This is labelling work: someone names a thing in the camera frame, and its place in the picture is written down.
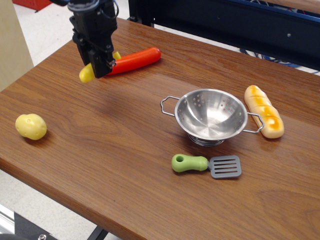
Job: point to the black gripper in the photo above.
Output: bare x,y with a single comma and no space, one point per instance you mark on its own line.
94,22

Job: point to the yellow toy banana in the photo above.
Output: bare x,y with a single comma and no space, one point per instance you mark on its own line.
87,73

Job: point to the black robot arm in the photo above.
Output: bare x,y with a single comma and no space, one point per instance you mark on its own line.
94,22

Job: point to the steel colander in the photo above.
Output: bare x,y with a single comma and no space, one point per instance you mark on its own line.
211,116

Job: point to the red toy sausage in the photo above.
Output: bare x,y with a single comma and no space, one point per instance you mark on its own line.
136,60

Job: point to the red box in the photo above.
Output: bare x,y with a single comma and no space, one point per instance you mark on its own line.
36,5

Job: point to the beige cabinet panel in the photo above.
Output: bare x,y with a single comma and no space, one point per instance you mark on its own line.
15,58

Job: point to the yellow toy potato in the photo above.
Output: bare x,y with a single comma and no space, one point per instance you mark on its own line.
31,126

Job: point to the toy bread loaf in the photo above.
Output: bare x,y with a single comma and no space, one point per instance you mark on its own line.
258,103

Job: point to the green handled grey spatula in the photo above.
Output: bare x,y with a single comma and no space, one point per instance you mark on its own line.
220,167

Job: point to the black base bracket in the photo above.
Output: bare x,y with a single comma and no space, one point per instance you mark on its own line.
13,226

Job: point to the black metal frame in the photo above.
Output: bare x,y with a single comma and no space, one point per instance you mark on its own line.
287,30

